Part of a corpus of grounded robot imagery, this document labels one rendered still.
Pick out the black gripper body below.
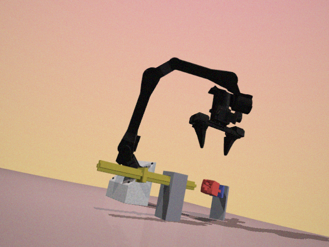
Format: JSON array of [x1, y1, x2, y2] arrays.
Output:
[[189, 103, 245, 138]]

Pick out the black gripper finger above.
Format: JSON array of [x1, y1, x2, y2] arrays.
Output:
[[192, 122, 209, 148], [224, 135, 241, 155]]

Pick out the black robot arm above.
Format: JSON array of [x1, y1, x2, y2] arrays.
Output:
[[116, 57, 253, 168]]

